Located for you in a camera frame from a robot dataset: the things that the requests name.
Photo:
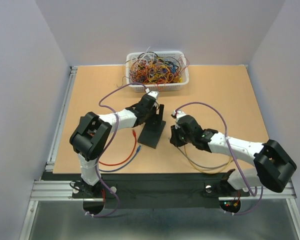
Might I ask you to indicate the black network switch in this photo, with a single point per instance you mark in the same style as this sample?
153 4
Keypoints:
151 134

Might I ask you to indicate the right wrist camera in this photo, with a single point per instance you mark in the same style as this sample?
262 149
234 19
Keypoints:
177 114

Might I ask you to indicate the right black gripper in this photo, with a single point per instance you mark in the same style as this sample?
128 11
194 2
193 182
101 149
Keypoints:
174 138

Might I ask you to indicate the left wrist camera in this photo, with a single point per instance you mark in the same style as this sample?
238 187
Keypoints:
154 94

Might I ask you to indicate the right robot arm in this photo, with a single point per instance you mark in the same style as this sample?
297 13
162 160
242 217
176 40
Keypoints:
273 167

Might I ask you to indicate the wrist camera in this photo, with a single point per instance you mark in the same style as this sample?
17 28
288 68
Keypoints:
154 94
177 114

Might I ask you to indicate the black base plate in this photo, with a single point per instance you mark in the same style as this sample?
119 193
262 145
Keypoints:
168 190

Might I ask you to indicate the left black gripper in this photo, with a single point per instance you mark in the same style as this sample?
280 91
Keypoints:
161 111

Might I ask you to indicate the aluminium frame rail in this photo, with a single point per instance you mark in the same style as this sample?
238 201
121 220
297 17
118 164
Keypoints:
154 211

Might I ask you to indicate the left side aluminium rail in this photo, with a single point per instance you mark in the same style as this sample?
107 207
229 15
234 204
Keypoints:
50 162

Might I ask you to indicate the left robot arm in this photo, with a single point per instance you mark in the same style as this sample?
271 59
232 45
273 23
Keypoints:
90 137

